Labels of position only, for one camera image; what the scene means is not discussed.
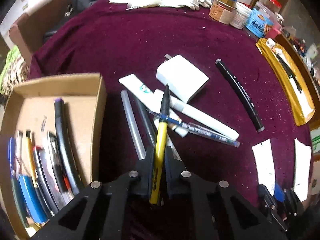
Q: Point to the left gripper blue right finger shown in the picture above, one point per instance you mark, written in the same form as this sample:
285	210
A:
173	169

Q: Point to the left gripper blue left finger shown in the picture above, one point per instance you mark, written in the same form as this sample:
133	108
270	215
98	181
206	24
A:
144	167

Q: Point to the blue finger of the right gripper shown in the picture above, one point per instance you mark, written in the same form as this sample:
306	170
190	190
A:
279	194

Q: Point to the yellow black pen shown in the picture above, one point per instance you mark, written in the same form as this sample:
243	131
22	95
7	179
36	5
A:
160	146

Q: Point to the white cream tube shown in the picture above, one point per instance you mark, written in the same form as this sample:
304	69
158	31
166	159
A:
264	164

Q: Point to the clear blue ballpoint pen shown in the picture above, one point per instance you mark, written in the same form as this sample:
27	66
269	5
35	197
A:
197	130

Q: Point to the blue battery pack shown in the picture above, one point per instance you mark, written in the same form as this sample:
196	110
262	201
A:
31	199

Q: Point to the white paper slip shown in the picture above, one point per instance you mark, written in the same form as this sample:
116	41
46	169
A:
302	168

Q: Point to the black slim pen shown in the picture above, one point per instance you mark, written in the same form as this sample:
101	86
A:
150	132

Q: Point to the white marker pen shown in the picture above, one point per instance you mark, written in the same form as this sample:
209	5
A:
196	115

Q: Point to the clear gel pen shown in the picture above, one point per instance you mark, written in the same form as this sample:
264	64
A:
134	131

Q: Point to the black marker pen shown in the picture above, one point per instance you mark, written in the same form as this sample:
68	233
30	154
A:
241	94

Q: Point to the white tube long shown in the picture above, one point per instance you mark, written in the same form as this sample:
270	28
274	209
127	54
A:
149	99

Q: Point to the purple capped black marker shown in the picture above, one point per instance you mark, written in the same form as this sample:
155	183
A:
65	147

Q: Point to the white power adapter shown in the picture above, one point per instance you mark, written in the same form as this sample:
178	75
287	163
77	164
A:
184	79

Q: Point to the black red pen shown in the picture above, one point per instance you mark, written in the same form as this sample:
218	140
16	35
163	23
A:
43	192

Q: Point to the yellow tray with pens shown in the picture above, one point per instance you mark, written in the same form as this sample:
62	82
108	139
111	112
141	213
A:
294	87

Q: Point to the yellow black mechanical pencil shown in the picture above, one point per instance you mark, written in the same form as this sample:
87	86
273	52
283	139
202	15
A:
31	158

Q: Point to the clear black ballpoint pen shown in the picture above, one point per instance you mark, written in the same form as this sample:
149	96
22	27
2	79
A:
18	157

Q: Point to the cardboard tray box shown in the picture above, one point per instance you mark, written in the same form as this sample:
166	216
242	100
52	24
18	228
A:
31	106

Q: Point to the blue marker pen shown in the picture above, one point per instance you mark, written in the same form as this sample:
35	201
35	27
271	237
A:
11	151

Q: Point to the maroon tablecloth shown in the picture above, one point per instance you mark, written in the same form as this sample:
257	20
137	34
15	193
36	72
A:
221	201

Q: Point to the pink container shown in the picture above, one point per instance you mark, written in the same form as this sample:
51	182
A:
274	31

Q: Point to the white plastic tub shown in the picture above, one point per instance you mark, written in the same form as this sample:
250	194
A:
241	15

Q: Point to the white gloves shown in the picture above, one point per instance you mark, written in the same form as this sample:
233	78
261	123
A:
191	4

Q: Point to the green patterned blanket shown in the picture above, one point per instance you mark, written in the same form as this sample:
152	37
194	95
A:
15	71

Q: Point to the blue labelled plastic jar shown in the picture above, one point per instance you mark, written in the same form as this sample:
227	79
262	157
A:
260	21

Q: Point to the white paper sheet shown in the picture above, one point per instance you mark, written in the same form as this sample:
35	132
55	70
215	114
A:
135	0

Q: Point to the brown armchair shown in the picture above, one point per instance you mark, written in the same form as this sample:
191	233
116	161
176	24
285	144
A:
28	30

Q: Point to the red lid clear jar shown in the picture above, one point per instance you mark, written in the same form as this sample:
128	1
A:
270	6

